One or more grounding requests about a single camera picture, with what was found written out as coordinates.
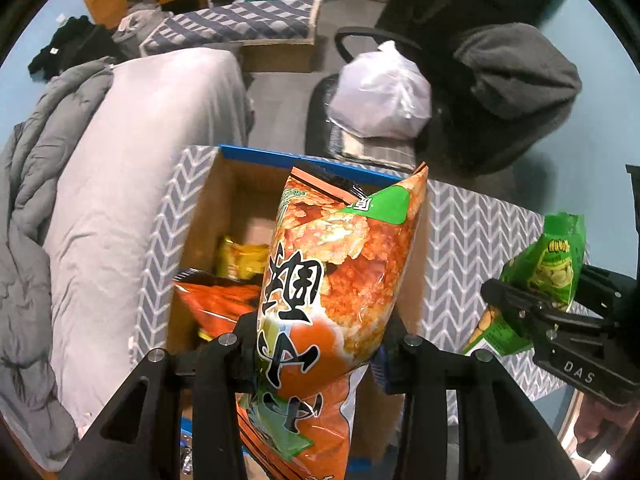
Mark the green pea snack bag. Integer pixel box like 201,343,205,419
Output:
460,212,587,356

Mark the orange snack bag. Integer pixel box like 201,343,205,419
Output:
172,269,262,341

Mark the orange green rice cracker bag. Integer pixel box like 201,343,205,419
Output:
238,166,428,479

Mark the right hand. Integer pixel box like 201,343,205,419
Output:
574,396,639,456

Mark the grey chevron tablecloth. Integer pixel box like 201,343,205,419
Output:
130,144,591,426

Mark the grey duvet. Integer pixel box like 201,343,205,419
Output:
1,58,114,469

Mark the blue cardboard box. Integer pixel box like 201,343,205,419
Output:
169,155,427,479

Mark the folded checked cloth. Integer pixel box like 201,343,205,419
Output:
328,124,416,172

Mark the yellow snack bag in box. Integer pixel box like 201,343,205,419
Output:
215,236,269,281

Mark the dark grey fleece garment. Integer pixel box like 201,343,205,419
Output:
451,23,582,176

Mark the white plastic bag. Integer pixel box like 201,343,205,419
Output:
328,40,432,141

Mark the bed with grey sheet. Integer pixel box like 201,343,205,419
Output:
43,48,252,431

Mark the black office chair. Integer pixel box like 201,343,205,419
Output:
305,0,582,177

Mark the patterned bench cushion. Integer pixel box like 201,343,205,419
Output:
140,0,322,56

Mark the black clothes pile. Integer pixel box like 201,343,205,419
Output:
28,15,125,81

